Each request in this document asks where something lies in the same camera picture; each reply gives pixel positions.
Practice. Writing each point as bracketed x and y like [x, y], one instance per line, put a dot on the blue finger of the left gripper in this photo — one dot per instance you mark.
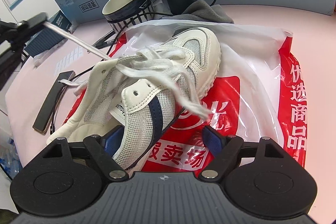
[30, 27]

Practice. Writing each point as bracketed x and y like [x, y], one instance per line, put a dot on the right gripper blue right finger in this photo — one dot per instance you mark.
[225, 150]

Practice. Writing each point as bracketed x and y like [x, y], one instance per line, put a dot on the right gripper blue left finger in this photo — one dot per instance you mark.
[101, 150]

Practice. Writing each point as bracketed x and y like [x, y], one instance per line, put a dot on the white sneaker shoe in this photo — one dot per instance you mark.
[145, 109]

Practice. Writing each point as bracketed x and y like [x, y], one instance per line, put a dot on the white shoelace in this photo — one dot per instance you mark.
[163, 66]

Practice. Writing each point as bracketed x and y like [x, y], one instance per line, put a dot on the small dark blue box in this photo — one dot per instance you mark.
[58, 19]

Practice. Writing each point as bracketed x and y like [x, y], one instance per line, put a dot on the clear plastic wrap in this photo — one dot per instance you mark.
[50, 50]

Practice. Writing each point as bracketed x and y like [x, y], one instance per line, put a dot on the white label sticker sheet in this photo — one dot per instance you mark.
[67, 61]

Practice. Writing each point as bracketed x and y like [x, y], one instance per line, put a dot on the red white plastic bag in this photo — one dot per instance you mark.
[257, 92]

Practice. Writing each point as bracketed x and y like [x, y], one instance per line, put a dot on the black smartphone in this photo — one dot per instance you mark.
[41, 123]

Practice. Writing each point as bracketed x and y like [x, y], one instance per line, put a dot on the black pen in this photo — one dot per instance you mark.
[105, 37]
[101, 44]

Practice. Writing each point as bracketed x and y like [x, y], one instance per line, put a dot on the striped white ceramic bowl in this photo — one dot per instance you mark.
[134, 20]

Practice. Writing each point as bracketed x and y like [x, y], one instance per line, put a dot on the grey cloth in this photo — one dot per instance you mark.
[201, 11]

